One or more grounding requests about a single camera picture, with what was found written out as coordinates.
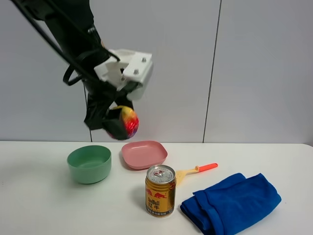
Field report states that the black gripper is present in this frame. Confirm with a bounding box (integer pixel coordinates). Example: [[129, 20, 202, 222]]
[[83, 80, 134, 141]]

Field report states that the red yellow toy apple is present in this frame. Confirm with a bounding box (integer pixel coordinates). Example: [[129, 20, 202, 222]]
[[106, 106, 139, 139]]

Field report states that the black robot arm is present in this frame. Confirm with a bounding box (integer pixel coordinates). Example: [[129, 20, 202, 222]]
[[13, 0, 139, 141]]

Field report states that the pink square plate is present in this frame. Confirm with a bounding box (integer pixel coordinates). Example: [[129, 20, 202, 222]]
[[121, 141, 168, 170]]

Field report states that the green bowl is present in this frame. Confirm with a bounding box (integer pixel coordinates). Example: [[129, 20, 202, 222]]
[[67, 145, 112, 184]]

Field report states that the gold Red Bull can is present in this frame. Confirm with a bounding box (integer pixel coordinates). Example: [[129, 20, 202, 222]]
[[145, 164, 177, 217]]

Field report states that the blue folded cloth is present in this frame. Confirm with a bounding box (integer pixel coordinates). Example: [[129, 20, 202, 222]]
[[180, 173, 281, 235]]

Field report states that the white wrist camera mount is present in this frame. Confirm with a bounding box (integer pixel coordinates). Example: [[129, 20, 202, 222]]
[[94, 49, 154, 100]]

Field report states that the black cable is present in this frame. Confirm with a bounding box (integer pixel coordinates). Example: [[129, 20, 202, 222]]
[[9, 0, 121, 86]]

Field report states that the yellow spatula orange handle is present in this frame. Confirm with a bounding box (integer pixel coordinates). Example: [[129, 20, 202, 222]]
[[176, 163, 218, 186]]

